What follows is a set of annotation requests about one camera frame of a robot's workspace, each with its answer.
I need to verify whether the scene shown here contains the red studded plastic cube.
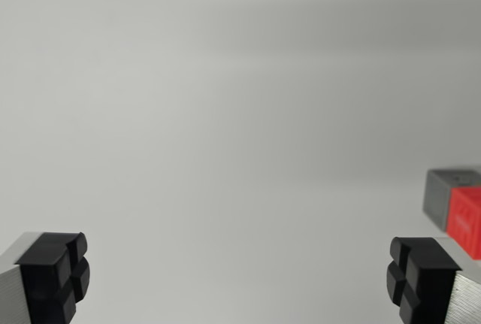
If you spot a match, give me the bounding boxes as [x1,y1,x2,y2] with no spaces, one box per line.
[446,185,481,259]

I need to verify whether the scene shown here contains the black-padded silver gripper left finger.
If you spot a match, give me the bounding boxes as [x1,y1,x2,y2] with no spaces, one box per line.
[0,231,92,324]

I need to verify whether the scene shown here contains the black-padded silver gripper right finger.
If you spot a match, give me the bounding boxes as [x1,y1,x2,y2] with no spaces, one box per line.
[385,236,481,324]

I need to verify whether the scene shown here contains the grey plastic cube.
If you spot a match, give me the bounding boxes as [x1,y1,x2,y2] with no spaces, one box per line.
[422,167,481,228]

